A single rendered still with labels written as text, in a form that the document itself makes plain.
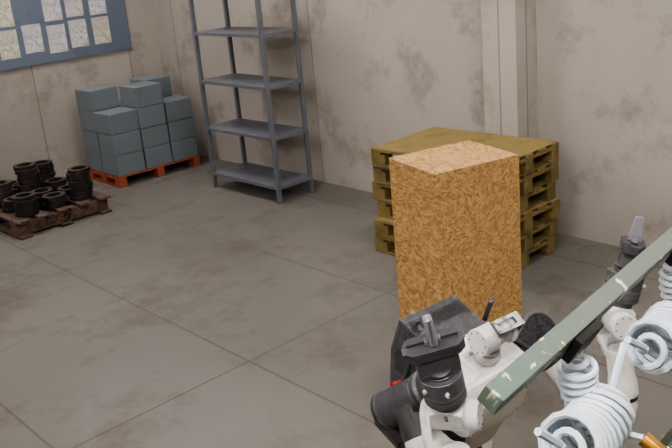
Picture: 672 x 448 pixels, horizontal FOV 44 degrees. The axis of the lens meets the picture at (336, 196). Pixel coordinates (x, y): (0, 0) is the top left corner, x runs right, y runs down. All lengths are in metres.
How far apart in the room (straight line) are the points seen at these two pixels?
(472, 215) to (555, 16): 2.57
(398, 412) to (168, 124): 7.63
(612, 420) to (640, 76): 5.29
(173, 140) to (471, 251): 5.75
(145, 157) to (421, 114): 3.36
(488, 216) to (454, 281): 0.36
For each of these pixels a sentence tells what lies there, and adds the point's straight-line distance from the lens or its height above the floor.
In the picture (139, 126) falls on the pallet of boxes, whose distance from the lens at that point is 9.17.
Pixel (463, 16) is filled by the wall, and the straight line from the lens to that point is 6.82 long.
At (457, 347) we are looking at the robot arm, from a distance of 1.62.
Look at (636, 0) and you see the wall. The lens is 6.02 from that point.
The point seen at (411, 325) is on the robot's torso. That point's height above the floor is 1.41.
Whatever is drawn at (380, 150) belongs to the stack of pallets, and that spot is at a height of 0.83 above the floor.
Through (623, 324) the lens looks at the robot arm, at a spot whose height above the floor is 1.41.
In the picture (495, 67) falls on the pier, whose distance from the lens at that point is 6.36.
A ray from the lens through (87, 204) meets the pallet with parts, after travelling 8.21.
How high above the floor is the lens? 2.34
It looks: 17 degrees down
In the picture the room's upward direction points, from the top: 5 degrees counter-clockwise
